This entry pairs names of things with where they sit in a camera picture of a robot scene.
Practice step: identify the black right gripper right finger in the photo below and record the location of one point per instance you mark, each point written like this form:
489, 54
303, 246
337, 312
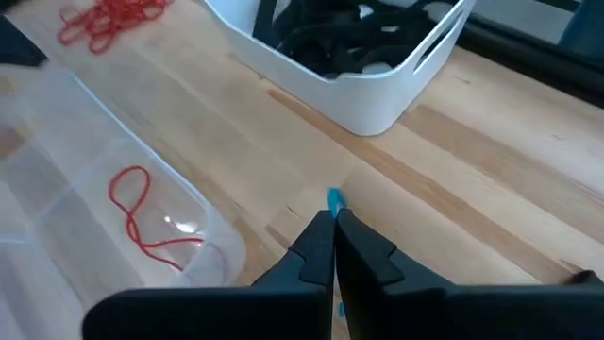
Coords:
401, 311

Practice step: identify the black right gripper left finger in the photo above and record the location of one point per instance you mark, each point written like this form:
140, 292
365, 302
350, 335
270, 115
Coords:
236, 314

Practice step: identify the black rubber band tangle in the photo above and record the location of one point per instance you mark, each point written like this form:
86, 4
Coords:
340, 47

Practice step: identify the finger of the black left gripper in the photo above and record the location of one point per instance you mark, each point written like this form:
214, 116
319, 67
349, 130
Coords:
19, 47

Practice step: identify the blue rubber band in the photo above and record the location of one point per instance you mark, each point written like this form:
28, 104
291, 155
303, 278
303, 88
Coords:
336, 200

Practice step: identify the white plastic basket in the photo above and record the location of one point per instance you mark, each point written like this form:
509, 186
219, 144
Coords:
358, 108

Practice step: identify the clear plastic basket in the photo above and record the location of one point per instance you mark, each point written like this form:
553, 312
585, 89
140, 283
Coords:
47, 212

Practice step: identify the person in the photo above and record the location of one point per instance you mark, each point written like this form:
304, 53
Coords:
585, 23

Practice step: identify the red rubber band tangle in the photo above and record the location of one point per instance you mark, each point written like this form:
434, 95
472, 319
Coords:
108, 19

